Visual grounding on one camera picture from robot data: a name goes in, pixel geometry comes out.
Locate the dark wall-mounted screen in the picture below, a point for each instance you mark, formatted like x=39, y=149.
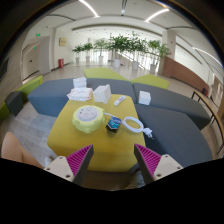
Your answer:
x=3, y=68

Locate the round yellow-green power strip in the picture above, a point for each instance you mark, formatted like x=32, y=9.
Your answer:
x=87, y=118

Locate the white tube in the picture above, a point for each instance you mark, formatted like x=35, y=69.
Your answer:
x=120, y=100

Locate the green exit sign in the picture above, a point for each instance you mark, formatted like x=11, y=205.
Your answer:
x=38, y=34

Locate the small white cube box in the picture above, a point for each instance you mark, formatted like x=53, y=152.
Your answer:
x=144, y=98

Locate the group of potted plants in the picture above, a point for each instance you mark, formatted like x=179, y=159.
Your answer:
x=120, y=45

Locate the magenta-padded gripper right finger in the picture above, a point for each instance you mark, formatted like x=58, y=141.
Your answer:
x=150, y=160

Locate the yellow-green ottoman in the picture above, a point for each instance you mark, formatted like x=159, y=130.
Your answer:
x=103, y=74
x=150, y=81

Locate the dark grey ottoman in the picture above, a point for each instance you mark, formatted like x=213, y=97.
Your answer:
x=14, y=102

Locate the long grey sofa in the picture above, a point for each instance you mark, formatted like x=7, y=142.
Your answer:
x=46, y=100

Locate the wet wipes pack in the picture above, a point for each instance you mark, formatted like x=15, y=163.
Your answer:
x=80, y=94

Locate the framed wall picture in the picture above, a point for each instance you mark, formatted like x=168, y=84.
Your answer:
x=63, y=42

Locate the group of ceiling strip lights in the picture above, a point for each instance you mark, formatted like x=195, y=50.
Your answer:
x=89, y=7

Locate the green sofa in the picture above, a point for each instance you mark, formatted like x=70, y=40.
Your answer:
x=31, y=86

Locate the person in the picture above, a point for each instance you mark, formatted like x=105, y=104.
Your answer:
x=15, y=150

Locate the black charger with blue label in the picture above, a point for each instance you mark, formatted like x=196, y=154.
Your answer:
x=114, y=124

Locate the white tissue pack stack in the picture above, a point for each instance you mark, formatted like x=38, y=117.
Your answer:
x=79, y=82

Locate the wooden bench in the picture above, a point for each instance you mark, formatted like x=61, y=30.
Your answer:
x=213, y=116

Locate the red bin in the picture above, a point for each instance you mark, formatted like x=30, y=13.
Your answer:
x=61, y=63

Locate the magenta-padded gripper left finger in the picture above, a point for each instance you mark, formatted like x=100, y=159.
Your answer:
x=78, y=161

